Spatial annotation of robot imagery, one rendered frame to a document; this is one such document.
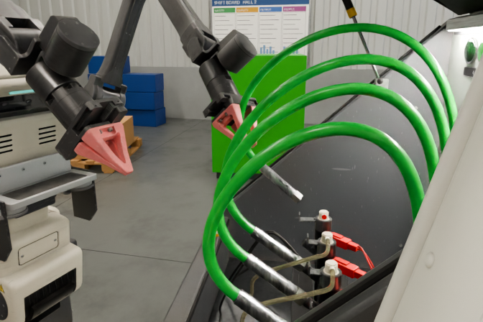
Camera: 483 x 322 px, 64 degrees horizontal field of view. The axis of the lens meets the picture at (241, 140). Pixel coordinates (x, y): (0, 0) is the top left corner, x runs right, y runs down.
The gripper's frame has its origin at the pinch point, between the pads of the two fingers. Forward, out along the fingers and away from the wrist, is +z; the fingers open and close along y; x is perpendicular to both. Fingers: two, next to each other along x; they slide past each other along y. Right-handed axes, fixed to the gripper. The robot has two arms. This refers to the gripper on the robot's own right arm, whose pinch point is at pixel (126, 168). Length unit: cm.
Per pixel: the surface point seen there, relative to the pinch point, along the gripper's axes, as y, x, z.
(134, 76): -293, 505, -267
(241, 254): 5.6, 0.1, 19.7
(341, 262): 10.8, 9.7, 30.8
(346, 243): 10.6, 16.4, 30.8
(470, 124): 36.4, -15.3, 20.5
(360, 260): -6, 53, 46
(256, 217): -17, 46, 20
